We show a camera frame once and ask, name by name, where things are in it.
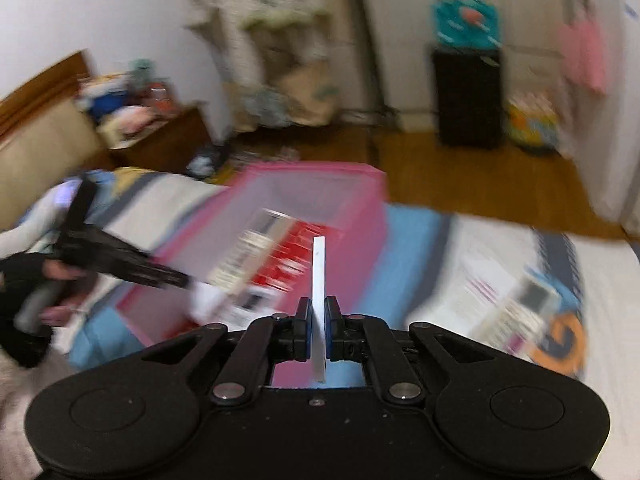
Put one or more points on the striped patterned bed sheet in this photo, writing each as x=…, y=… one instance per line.
x=449, y=270

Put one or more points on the pink storage box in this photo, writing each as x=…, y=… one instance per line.
x=349, y=198

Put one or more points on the white air conditioner remote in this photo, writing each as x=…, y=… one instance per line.
x=521, y=319

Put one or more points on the thin white card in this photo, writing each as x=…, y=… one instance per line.
x=318, y=295

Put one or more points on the wooden bed headboard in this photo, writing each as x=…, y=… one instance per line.
x=45, y=138

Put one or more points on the black suitcase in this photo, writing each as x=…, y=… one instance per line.
x=468, y=96

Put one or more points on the teal gift bag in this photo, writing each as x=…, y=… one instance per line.
x=467, y=24

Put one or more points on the left hand black glove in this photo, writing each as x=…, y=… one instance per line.
x=38, y=293

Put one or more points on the red and white booklet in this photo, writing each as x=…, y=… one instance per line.
x=253, y=278

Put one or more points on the brown paper bag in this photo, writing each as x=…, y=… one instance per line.
x=310, y=94

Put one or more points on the pink hanging cloth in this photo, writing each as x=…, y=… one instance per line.
x=582, y=49

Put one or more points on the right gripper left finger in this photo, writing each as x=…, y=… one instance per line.
x=294, y=333

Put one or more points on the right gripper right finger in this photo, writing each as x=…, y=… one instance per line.
x=342, y=334

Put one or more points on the wooden nightstand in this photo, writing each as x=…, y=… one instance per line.
x=167, y=146

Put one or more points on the colourful gift bag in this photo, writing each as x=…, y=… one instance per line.
x=532, y=122

